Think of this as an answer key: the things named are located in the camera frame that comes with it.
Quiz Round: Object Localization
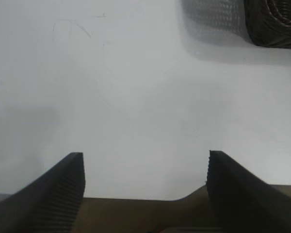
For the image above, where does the dark brown woven basket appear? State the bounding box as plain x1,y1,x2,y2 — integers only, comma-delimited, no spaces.
243,0,291,50

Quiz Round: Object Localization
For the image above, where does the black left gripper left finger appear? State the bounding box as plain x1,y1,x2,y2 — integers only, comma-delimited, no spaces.
0,152,86,233

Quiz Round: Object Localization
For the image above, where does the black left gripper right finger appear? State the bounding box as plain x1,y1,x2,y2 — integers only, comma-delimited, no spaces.
205,150,291,233

